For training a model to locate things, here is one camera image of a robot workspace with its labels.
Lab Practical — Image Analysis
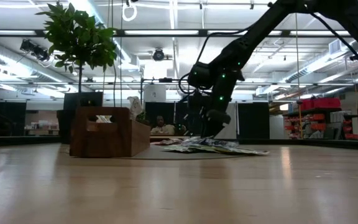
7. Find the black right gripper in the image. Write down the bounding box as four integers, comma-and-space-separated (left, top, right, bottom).
201, 91, 232, 138

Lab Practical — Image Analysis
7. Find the dark blue tea bag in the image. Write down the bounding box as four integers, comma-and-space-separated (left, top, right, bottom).
209, 138, 239, 147
181, 136, 217, 146

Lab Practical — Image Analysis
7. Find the green yellow tea bag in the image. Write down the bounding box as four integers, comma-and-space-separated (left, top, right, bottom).
194, 146, 229, 155
163, 145, 198, 154
222, 148, 270, 156

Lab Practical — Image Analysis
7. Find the brown wooden tea box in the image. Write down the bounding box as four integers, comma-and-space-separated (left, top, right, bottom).
69, 106, 151, 158

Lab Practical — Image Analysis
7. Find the white cloth panel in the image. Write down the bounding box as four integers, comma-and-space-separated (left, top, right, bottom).
225, 102, 238, 140

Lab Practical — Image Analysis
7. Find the black partition panel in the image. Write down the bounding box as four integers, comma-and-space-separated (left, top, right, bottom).
237, 101, 270, 140

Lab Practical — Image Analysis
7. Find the person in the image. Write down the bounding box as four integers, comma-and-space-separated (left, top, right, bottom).
150, 114, 177, 136

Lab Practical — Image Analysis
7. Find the round grey mat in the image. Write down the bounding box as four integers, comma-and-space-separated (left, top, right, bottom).
61, 143, 269, 161

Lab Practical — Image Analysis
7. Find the white square panel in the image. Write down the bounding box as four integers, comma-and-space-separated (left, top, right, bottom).
144, 84, 167, 103

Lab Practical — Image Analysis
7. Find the shelf with red bins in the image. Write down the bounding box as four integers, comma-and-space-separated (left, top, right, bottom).
283, 97, 358, 141

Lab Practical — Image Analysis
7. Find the green potted plant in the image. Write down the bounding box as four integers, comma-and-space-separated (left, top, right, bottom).
35, 2, 118, 144

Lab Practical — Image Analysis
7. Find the black ceiling spotlight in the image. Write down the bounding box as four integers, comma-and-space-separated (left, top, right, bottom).
19, 39, 51, 62

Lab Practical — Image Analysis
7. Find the wide black partition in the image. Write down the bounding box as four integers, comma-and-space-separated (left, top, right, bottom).
0, 100, 27, 138

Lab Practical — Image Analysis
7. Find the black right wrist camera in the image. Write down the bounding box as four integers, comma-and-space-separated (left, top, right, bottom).
187, 92, 211, 113

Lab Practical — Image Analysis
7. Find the black metal stand frame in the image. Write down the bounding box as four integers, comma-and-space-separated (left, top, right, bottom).
140, 77, 191, 138

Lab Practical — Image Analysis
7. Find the black overhead camera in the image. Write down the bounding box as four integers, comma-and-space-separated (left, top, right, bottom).
152, 48, 165, 62

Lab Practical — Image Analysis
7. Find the black overhead frame bar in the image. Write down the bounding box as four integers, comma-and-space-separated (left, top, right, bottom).
0, 28, 358, 38

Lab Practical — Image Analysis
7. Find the black aluminium table frame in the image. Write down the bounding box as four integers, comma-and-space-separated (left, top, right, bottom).
0, 136, 358, 152

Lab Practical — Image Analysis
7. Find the white hanging cable loop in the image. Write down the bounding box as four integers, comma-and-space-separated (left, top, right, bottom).
122, 0, 138, 22

